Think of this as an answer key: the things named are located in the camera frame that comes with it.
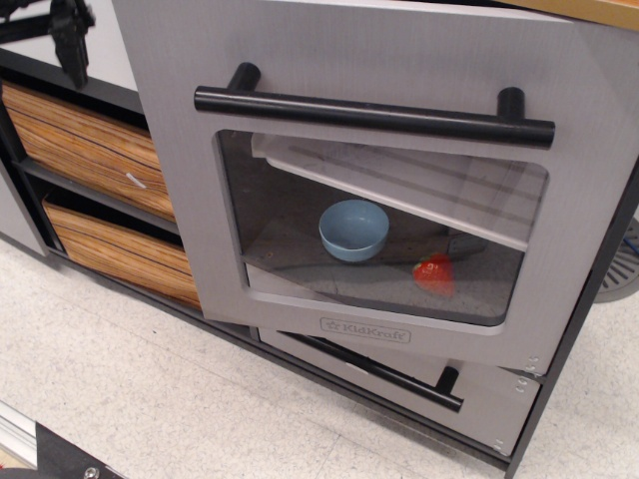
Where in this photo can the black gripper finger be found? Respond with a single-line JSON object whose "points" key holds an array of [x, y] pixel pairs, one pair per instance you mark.
{"points": [[30, 27], [69, 24]]}

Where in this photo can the black oven door handle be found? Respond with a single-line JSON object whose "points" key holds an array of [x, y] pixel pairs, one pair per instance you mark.
{"points": [[508, 125]]}

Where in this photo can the grey toy oven door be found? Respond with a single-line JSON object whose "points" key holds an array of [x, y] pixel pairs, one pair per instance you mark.
{"points": [[251, 231]]}

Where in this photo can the white oven shelf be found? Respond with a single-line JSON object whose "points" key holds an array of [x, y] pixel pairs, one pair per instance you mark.
{"points": [[417, 183]]}

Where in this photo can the white sink front panel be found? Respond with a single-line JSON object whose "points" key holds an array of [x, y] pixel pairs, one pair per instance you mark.
{"points": [[108, 60]]}

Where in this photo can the upper wood-pattern storage bin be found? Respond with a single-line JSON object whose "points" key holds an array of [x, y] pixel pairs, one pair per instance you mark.
{"points": [[102, 154]]}

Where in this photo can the wood-pattern storage bin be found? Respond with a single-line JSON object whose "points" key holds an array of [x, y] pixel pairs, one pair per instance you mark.
{"points": [[102, 154], [122, 247]]}

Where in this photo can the grey left cabinet door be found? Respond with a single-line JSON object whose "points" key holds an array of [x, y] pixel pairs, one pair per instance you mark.
{"points": [[16, 222]]}

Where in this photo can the lower wood-pattern storage bin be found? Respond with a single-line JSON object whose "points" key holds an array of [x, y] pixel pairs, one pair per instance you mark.
{"points": [[122, 247]]}

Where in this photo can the blue bowl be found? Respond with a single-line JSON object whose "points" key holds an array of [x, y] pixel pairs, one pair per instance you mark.
{"points": [[353, 230]]}

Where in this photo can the red toy strawberry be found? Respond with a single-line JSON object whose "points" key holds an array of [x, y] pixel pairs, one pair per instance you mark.
{"points": [[434, 274]]}

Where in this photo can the wooden countertop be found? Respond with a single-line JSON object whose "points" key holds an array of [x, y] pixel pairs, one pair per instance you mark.
{"points": [[621, 14]]}

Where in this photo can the grey lower drawer front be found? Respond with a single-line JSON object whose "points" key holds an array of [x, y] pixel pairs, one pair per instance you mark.
{"points": [[496, 401]]}

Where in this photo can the grey slotted round base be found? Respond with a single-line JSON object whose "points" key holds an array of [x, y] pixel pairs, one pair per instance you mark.
{"points": [[621, 279]]}

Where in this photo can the dark grey kitchen cabinet frame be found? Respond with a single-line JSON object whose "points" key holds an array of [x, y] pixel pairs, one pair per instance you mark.
{"points": [[156, 393]]}

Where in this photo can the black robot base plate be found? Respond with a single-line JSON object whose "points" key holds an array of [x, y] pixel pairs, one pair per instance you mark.
{"points": [[48, 455]]}

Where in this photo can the black drawer handle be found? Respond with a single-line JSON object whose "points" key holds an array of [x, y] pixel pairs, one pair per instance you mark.
{"points": [[439, 393]]}

